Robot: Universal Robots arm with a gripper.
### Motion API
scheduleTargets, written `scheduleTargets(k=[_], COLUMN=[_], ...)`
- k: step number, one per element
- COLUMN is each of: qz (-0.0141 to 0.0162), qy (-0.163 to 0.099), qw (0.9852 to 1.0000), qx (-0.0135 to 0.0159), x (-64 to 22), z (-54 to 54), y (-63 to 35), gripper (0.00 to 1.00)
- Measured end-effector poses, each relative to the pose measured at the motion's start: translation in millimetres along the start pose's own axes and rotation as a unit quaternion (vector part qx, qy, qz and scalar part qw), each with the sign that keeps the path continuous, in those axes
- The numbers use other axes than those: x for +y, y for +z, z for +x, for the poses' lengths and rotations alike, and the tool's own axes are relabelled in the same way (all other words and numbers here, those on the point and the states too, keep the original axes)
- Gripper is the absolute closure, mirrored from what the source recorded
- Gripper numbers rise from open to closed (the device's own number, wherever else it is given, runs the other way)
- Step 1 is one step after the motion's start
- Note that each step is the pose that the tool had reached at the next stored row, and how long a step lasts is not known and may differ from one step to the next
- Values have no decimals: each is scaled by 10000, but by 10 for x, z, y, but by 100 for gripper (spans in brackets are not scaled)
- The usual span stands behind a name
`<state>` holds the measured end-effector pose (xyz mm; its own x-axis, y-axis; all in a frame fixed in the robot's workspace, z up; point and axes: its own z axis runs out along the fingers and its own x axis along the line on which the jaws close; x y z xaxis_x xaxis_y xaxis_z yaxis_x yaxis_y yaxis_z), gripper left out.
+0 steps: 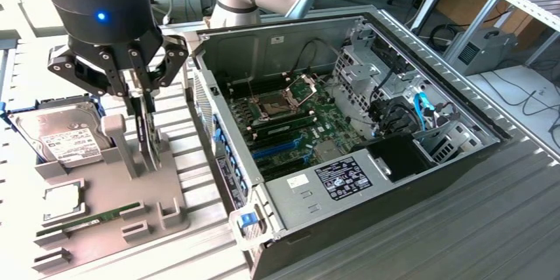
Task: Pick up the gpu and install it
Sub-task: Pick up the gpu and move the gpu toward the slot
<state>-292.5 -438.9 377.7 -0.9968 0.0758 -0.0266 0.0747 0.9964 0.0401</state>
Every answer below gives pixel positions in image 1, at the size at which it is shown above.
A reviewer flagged CPU socket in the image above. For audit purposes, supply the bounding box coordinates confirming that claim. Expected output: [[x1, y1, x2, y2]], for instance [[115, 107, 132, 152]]
[[256, 94, 299, 122]]

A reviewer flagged grey power supply with label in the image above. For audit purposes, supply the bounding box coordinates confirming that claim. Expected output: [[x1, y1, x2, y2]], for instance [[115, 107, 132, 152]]
[[262, 148, 394, 232]]

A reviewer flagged blue flat wire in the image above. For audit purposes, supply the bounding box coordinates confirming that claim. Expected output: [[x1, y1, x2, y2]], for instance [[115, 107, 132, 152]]
[[414, 91, 439, 133]]

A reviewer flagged black looped wire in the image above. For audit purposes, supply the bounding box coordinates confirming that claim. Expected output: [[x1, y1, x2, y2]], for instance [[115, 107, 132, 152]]
[[295, 39, 339, 71]]

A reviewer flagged open grey PC case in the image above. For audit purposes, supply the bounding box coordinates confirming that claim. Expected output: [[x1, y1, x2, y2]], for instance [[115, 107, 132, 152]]
[[175, 5, 514, 280]]

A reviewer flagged blue card retainer strip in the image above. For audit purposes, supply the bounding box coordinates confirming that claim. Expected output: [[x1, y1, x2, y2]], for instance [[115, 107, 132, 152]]
[[211, 114, 254, 197]]

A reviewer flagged silver chipset heatsink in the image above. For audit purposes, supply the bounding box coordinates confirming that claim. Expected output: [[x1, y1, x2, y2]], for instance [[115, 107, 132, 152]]
[[315, 140, 346, 160]]

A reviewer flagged thin metal locking lever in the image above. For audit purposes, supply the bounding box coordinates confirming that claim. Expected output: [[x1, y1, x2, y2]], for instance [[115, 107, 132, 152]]
[[246, 71, 259, 102]]

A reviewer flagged blue expansion slot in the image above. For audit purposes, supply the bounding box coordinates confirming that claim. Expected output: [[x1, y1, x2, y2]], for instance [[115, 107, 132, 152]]
[[251, 138, 303, 159]]

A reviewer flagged metal socket cover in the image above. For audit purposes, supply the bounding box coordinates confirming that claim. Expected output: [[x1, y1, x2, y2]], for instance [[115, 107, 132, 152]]
[[284, 75, 320, 109]]

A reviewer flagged black cable coil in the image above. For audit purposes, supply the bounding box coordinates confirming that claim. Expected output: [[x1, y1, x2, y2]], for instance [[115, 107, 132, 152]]
[[430, 23, 467, 48]]

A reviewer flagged graphics card with black fan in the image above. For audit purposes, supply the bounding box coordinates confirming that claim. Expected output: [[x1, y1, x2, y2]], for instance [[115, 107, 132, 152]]
[[131, 91, 162, 173]]

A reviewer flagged black wire bundle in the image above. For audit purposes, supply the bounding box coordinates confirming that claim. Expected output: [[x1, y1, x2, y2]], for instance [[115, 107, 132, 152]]
[[368, 96, 416, 137]]

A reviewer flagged silver disk bay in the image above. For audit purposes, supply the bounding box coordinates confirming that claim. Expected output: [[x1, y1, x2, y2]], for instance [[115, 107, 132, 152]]
[[414, 121, 483, 165]]

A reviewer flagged black labelled RAM stick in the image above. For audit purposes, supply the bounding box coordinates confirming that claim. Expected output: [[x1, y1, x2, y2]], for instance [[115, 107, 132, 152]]
[[252, 121, 318, 140]]

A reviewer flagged short black expansion slot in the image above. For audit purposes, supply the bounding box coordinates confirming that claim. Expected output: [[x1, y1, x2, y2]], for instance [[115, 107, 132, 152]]
[[256, 157, 307, 172]]

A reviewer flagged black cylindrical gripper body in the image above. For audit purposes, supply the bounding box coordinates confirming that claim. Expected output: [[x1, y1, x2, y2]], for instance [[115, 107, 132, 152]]
[[39, 0, 166, 77]]

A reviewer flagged green motherboard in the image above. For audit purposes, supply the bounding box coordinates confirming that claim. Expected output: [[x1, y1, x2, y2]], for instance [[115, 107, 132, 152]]
[[226, 75, 378, 182]]

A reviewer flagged silver CPU chip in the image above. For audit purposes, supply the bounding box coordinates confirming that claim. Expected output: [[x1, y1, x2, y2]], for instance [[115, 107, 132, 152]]
[[42, 184, 86, 220]]

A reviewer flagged grey vented box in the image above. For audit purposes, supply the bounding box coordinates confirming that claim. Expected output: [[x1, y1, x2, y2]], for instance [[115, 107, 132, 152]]
[[455, 26, 520, 77]]

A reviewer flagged green RAM stick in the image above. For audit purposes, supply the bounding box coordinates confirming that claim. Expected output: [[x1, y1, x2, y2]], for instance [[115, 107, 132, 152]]
[[35, 201, 144, 237]]

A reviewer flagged long black expansion slot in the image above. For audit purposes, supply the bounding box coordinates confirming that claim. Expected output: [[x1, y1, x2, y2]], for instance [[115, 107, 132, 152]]
[[250, 130, 308, 150]]

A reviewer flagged aluminium frame rack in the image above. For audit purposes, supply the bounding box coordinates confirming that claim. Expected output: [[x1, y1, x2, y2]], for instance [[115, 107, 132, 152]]
[[442, 0, 560, 68]]

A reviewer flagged silver hard disk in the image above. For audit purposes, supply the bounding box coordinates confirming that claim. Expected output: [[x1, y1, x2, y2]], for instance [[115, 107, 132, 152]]
[[8, 101, 106, 168]]

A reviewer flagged blue disk caddy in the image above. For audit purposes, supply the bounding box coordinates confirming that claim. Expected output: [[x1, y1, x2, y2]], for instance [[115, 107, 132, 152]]
[[0, 91, 104, 163]]

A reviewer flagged grey parts rack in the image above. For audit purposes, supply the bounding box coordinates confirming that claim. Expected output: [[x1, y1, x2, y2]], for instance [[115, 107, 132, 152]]
[[31, 113, 192, 273]]

